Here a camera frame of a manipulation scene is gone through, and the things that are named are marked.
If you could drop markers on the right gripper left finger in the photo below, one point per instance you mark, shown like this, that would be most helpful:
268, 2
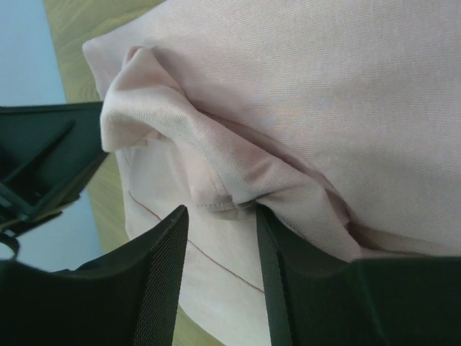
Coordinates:
126, 297

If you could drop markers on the pink t shirt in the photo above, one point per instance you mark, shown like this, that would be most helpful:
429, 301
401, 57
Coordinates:
343, 117

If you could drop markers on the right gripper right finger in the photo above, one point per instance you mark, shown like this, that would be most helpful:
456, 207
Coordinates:
313, 298

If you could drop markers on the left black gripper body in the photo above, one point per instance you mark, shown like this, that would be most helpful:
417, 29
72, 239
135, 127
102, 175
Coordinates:
48, 155

